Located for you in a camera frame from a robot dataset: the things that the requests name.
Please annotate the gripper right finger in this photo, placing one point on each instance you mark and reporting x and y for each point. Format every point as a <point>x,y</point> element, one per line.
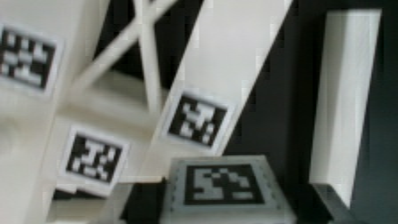
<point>320,207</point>

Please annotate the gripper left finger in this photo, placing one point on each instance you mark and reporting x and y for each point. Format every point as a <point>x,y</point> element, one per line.
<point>133,204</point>

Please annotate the white tagged cube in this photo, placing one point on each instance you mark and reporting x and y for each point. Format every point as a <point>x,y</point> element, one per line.
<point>224,192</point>

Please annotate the white right fence rail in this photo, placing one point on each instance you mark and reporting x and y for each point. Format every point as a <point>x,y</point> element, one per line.
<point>352,26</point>

